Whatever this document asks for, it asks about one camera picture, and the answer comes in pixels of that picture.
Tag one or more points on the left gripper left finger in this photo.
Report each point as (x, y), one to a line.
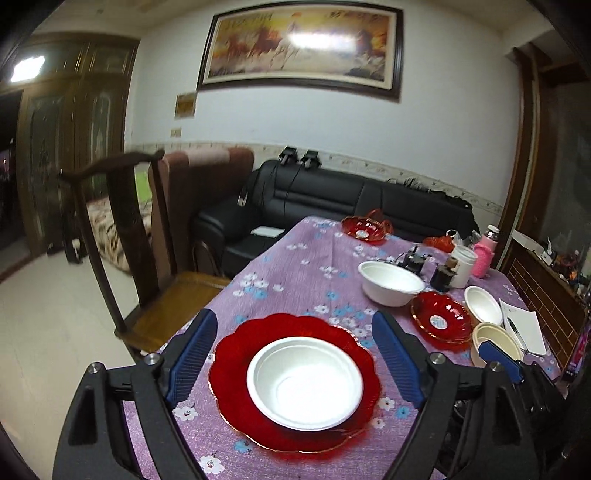
(179, 364)

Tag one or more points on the black ballpoint pen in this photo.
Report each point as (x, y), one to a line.
(520, 338)

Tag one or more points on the framed horse painting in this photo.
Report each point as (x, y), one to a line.
(339, 45)

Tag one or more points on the wooden sideboard with clutter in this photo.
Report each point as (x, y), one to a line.
(560, 312)

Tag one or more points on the white lined notebook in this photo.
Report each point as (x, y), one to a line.
(528, 325)

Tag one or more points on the large red scalloped plate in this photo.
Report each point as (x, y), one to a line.
(227, 379)

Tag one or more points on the black bottle with cork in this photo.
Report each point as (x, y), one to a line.
(443, 275)

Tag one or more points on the dark wooden cabinet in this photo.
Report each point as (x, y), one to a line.
(73, 90)

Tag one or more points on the wide white paper bowl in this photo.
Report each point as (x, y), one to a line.
(305, 384)

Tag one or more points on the far red glass dish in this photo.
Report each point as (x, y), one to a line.
(364, 229)

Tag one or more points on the purple floral tablecloth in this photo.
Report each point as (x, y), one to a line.
(313, 270)

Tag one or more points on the black leather sofa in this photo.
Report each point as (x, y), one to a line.
(279, 196)

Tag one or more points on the beige plastic bowl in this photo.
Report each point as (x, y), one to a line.
(489, 332)

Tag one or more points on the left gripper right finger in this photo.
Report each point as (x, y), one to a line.
(417, 373)

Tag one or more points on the pink sleeved thermos bottle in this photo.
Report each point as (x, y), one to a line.
(485, 250)

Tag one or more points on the black metal device left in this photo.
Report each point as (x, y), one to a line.
(414, 260)

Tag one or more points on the white plastic jar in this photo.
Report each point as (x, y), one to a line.
(466, 259)

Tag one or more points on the small white paper bowl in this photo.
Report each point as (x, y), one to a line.
(483, 307)

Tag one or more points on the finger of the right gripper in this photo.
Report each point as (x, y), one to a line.
(491, 352)

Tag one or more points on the phone on round stand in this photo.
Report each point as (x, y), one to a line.
(577, 358)

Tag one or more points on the dark wooden chair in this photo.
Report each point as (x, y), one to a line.
(162, 308)

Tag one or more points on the deep white paper bowl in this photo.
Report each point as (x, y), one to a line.
(389, 285)

